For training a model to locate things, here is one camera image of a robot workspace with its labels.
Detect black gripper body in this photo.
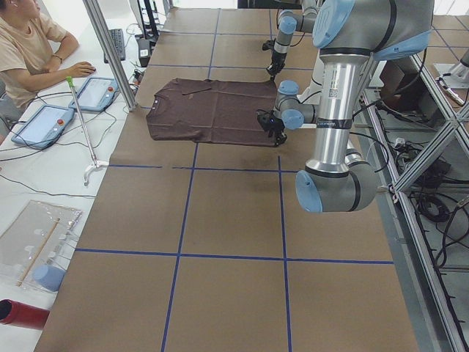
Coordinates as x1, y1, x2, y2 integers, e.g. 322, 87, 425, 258
266, 119, 284, 138
270, 51, 287, 70

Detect brown t-shirt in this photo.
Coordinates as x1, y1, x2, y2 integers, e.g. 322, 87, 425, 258
147, 78, 279, 147

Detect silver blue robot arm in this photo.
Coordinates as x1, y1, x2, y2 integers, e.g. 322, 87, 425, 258
267, 1, 434, 213
262, 1, 325, 81

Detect person's hand on mouse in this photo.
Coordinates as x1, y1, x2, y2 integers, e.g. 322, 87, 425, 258
67, 62, 96, 78

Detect black keyboard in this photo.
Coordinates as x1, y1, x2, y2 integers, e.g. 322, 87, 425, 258
108, 29, 126, 61

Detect far blue teach pendant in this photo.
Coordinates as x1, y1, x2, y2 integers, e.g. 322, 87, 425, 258
76, 77, 119, 112

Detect blue teach pendant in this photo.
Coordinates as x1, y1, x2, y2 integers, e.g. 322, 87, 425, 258
11, 105, 75, 150
76, 77, 119, 112

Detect near blue teach pendant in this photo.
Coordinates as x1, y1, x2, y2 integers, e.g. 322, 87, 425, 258
11, 105, 75, 150

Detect person in beige shirt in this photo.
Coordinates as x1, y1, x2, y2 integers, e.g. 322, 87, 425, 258
1, 1, 78, 122

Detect wooden stick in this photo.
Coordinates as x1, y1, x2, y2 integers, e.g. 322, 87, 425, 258
15, 218, 60, 287

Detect clear plastic bag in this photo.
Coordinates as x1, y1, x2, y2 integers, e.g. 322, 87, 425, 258
1, 200, 82, 292

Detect blue plastic cup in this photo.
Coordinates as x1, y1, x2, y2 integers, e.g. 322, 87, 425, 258
33, 265, 66, 292

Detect red cylinder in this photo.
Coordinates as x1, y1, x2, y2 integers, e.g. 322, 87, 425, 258
1, 299, 50, 330

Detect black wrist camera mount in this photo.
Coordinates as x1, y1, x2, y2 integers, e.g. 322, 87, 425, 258
256, 111, 275, 132
262, 40, 275, 51

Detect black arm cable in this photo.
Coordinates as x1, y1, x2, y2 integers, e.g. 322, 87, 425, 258
344, 98, 396, 173

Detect green handled reacher stick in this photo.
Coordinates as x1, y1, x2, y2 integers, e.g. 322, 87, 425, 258
66, 76, 109, 186

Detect aluminium frame post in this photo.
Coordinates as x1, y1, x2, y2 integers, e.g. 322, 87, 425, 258
83, 0, 137, 111

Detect aluminium side frame rail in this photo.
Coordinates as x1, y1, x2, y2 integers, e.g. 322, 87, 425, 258
358, 47, 468, 351

